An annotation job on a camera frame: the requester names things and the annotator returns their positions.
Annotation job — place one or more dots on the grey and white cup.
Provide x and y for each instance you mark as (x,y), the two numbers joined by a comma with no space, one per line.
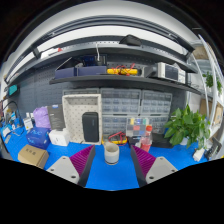
(111,154)

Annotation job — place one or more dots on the white pegboard tray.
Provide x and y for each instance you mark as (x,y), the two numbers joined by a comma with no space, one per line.
(73,120)

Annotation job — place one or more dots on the small white labelled box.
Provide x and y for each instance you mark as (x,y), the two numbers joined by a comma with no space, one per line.
(28,123)

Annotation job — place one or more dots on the brown cardboard box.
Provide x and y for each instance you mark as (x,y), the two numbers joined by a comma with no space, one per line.
(31,155)

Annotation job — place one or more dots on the grey parts drawer cabinet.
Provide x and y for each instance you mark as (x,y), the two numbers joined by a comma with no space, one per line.
(160,122)
(113,125)
(120,101)
(156,102)

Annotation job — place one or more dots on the teal plastic holder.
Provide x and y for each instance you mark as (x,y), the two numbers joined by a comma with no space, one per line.
(12,90)

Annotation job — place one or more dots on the black flat product box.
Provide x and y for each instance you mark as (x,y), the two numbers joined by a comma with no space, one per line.
(56,116)

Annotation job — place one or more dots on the white small block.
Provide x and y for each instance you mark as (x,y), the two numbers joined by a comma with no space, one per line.
(198,155)

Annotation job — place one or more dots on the purple plastic bag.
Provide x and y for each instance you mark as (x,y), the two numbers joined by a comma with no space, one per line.
(41,117)

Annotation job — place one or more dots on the black flat case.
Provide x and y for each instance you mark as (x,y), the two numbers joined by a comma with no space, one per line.
(163,141)

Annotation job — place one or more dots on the clear compartment box coloured parts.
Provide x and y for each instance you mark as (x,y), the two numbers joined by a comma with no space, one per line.
(136,126)

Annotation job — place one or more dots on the green potted plant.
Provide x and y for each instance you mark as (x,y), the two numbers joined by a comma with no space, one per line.
(185,126)

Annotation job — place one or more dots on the black box with white label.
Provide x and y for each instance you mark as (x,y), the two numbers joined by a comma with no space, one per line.
(134,140)

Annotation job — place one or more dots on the black workbench shelf unit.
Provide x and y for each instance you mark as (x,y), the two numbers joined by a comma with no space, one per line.
(100,80)

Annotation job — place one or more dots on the blue printed box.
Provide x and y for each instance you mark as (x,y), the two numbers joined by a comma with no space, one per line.
(38,138)

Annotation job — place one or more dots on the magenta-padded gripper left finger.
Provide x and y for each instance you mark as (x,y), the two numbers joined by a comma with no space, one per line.
(65,170)

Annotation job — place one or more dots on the black rectangular speaker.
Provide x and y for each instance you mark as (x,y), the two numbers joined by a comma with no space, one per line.
(90,126)

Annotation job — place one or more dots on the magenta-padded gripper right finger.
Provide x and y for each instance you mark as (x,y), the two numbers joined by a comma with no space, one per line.
(159,169)

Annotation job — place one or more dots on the white metal shelf unit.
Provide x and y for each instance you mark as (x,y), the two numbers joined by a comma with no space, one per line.
(213,86)

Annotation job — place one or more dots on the white carton box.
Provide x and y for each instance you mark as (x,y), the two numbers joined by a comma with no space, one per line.
(59,137)

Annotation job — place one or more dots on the clear bottle with red cap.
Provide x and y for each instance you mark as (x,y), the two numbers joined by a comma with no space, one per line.
(146,143)

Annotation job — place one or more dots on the yellow multimeter with red leads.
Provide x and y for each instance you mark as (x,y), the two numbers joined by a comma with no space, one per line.
(115,140)

